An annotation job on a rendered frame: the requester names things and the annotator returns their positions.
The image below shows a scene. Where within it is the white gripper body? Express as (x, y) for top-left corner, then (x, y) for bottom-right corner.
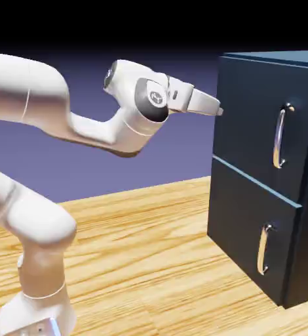
(187, 88), (221, 116)

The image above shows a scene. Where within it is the dark blue cabinet door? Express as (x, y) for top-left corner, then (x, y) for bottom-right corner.
(206, 156), (302, 307)
(212, 55), (308, 205)

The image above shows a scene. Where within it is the curved silver door handle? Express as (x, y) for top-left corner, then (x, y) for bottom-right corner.
(272, 102), (296, 169)
(256, 223), (276, 276)

